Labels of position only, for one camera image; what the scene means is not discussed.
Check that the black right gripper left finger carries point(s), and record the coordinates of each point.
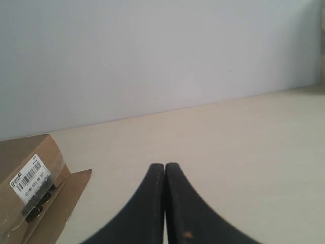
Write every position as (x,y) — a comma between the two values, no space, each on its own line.
(141,220)

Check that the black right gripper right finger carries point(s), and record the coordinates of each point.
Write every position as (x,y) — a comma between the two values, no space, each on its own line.
(190,219)

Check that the brown cardboard box with slot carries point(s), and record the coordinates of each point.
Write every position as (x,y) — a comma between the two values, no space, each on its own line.
(38,191)

